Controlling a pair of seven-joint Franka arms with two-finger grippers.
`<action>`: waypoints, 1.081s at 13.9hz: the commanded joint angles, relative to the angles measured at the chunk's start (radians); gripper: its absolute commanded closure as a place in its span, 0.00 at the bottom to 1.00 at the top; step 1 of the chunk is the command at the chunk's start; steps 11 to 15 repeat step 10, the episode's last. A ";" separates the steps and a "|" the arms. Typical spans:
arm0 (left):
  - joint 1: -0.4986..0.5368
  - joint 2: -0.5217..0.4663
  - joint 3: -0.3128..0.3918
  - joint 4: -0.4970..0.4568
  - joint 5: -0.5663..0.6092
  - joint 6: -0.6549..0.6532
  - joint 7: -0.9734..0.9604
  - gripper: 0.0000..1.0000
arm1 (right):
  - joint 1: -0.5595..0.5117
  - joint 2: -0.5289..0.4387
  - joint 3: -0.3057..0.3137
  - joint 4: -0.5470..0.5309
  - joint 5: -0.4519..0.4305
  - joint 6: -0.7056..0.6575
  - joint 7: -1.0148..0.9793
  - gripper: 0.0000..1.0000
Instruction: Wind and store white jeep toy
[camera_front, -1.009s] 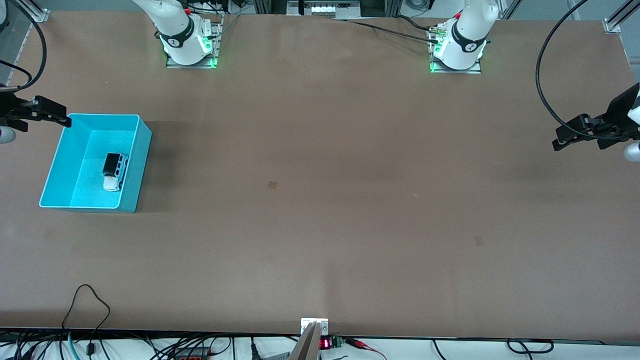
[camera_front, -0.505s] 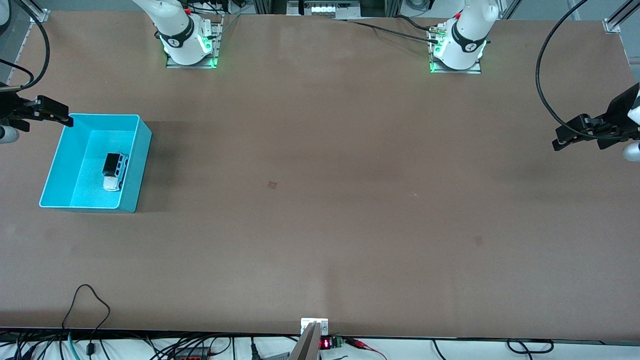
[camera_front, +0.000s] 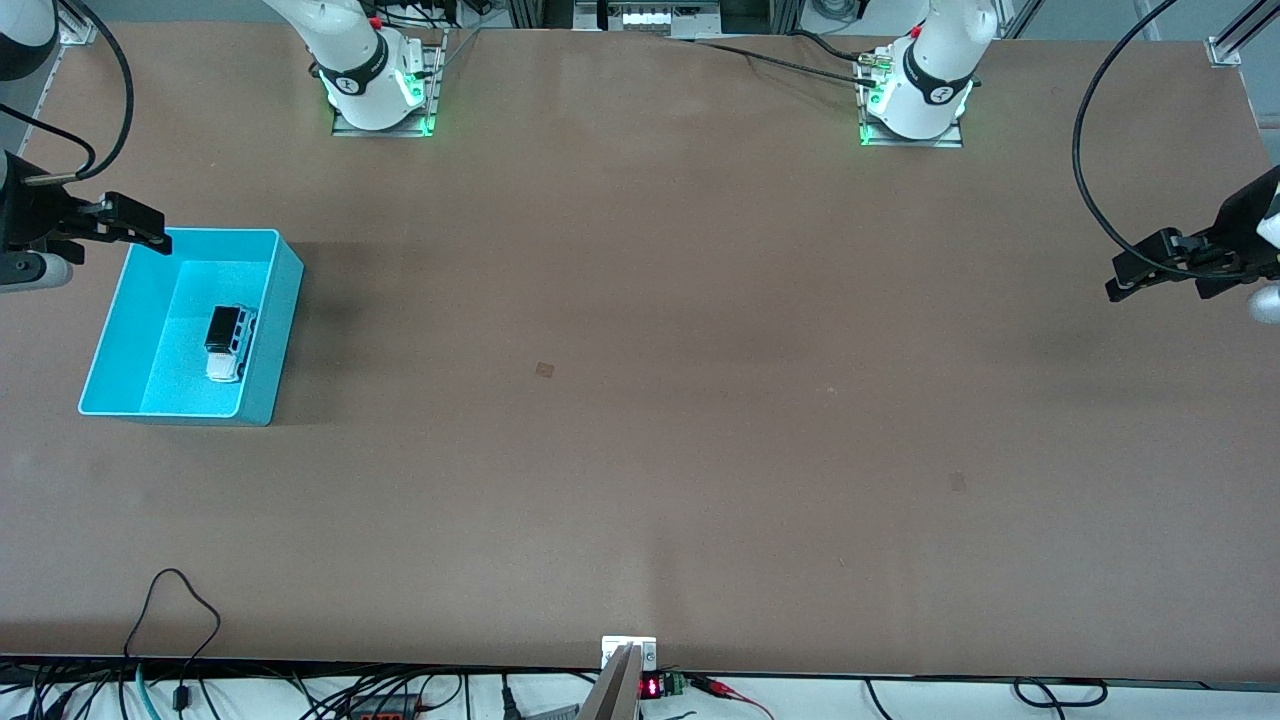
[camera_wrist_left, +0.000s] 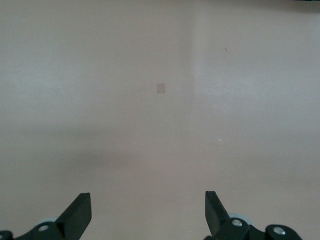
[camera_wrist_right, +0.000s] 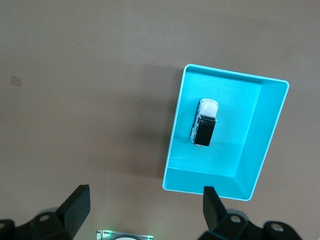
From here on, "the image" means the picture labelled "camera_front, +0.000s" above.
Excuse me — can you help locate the black coiled floor cable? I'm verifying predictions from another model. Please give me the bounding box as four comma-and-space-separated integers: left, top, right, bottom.
865, 677, 1111, 720

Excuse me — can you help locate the aluminium frame rack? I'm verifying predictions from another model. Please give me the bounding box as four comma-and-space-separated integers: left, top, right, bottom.
505, 0, 806, 39

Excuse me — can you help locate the aluminium corner profile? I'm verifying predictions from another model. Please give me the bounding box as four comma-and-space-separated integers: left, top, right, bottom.
55, 0, 99, 46
1205, 0, 1280, 69

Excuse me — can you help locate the red clip lead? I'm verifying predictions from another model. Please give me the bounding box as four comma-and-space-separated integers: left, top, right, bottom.
690, 675, 776, 720

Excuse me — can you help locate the looped thin black cable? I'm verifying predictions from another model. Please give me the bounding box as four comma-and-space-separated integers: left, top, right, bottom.
122, 568, 223, 711

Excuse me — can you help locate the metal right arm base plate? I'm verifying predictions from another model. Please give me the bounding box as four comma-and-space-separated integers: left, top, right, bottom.
332, 30, 447, 138

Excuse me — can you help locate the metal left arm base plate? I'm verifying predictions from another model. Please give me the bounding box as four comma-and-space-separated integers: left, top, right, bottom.
858, 55, 966, 149

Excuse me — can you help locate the black tabletop cable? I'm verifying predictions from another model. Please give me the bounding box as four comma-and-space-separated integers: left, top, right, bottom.
670, 30, 886, 86

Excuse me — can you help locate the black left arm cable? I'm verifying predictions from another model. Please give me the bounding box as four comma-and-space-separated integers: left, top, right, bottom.
1072, 0, 1186, 281

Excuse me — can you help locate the black cable tangle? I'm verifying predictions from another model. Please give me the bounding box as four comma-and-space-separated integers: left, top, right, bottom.
0, 662, 131, 720

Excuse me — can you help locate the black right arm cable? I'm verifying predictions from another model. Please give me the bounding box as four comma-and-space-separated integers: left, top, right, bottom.
0, 0, 137, 187

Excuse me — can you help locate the white jeep toy black roof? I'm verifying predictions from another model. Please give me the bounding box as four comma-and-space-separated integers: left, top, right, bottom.
204, 304, 259, 384

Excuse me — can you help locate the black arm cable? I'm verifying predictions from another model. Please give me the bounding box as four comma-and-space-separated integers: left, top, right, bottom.
0, 0, 137, 187
1072, 0, 1186, 281

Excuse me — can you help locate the grey metal mount bar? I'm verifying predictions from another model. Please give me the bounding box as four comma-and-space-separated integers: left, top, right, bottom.
578, 645, 642, 720

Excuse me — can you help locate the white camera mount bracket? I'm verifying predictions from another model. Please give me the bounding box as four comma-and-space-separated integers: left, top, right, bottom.
601, 636, 658, 671

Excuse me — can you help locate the turquoise plastic bin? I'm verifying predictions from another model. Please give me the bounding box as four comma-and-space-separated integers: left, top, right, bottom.
78, 227, 305, 428

